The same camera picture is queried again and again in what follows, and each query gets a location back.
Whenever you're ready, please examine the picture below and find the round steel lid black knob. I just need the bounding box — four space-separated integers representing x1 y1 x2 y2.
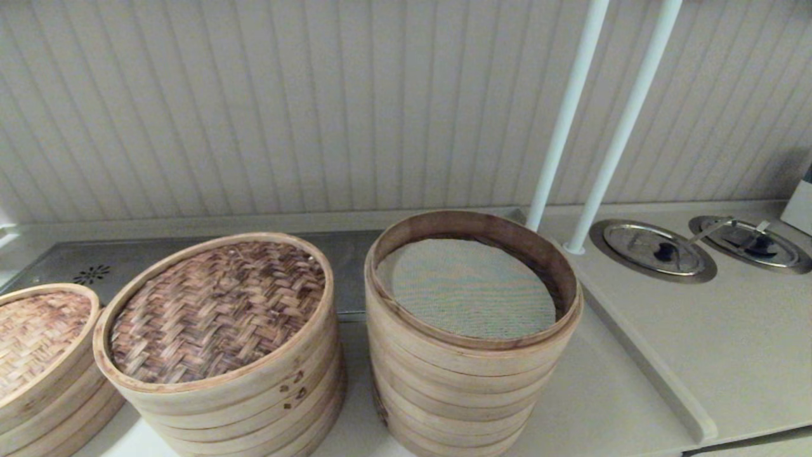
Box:
590 219 719 284
688 215 812 275

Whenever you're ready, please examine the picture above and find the white metal pole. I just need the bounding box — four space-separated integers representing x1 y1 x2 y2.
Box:
565 0 684 256
525 0 611 232

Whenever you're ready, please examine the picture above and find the pale woven bamboo steamer lid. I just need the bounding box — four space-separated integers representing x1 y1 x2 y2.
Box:
0 283 101 432

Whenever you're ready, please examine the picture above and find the stainless steel drain panel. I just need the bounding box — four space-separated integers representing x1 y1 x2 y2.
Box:
0 230 384 318

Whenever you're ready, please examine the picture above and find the white container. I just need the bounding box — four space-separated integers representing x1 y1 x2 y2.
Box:
780 165 812 237

